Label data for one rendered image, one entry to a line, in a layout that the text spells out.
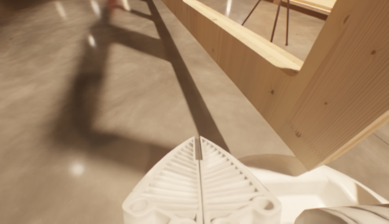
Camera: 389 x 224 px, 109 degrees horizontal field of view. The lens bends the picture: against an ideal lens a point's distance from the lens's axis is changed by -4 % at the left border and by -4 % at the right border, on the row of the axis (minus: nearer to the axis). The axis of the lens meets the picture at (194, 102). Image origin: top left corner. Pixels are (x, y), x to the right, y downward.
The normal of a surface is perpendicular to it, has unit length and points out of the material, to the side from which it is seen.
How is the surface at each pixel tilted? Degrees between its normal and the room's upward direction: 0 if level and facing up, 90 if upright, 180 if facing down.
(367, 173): 0
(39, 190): 0
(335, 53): 90
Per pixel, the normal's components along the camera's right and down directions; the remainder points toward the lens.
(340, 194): -0.91, 0.00
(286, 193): 0.00, 0.41
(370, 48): -0.95, 0.22
